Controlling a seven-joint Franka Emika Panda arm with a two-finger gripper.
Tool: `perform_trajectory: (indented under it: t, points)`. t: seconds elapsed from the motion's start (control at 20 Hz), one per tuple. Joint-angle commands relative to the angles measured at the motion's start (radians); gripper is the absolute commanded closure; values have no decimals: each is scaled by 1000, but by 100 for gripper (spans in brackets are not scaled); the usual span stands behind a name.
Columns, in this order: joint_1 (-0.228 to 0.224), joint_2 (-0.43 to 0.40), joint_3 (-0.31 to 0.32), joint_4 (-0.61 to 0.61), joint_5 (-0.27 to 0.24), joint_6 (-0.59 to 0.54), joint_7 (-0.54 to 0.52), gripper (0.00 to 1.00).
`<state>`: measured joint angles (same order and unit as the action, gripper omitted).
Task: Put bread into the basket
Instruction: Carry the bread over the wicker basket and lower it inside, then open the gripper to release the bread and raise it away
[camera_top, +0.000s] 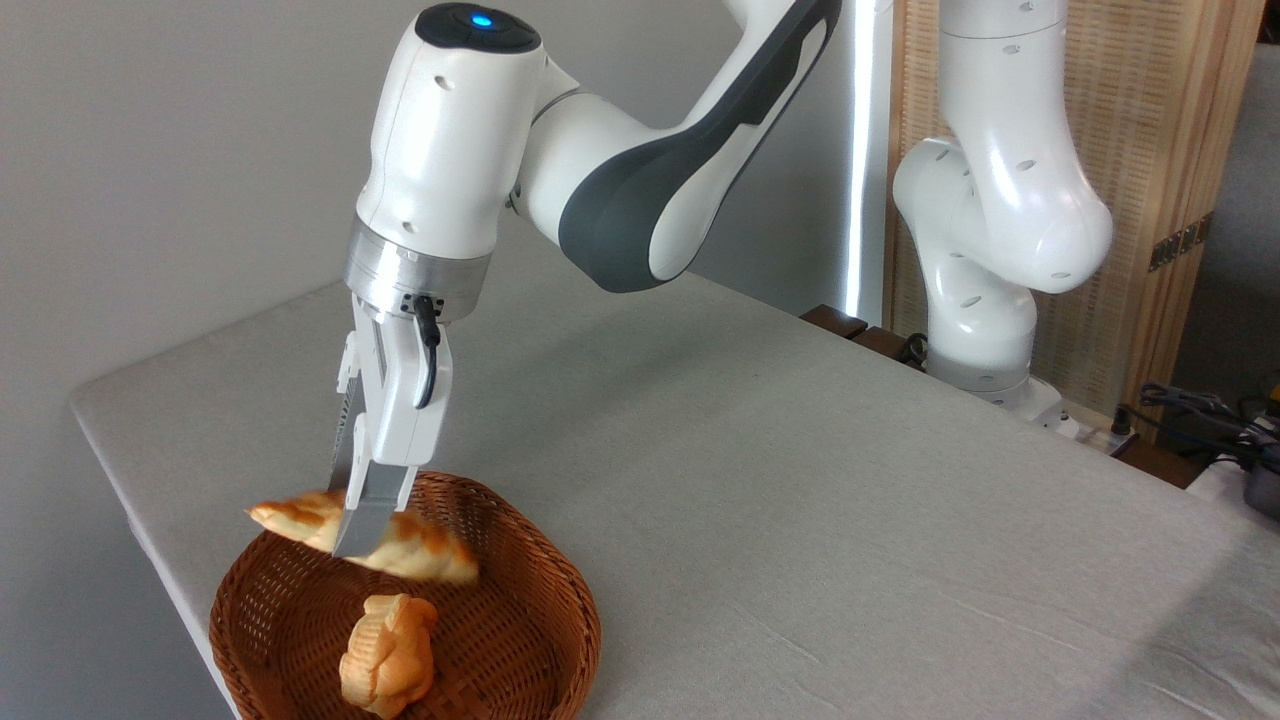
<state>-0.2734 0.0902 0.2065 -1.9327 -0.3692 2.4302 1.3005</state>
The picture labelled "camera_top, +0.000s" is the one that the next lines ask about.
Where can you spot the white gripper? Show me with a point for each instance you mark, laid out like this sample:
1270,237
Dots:
400,400

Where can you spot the long braided bread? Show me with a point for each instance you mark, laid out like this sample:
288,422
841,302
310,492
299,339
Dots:
425,548

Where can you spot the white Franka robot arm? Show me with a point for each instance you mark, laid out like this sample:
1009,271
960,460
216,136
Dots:
1000,200

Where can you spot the small pale bread roll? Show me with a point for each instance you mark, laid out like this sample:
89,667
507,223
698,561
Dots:
388,655

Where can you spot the brown wicker basket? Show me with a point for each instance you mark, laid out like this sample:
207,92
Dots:
520,640

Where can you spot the grey tablecloth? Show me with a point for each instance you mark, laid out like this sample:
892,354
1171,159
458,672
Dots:
850,550

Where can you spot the dark wooden furniture piece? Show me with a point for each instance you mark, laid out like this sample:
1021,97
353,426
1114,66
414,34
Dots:
845,325

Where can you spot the white power strip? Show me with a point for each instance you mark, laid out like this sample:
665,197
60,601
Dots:
1095,432

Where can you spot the wooden slatted screen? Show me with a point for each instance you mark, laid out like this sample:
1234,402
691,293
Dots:
1160,110

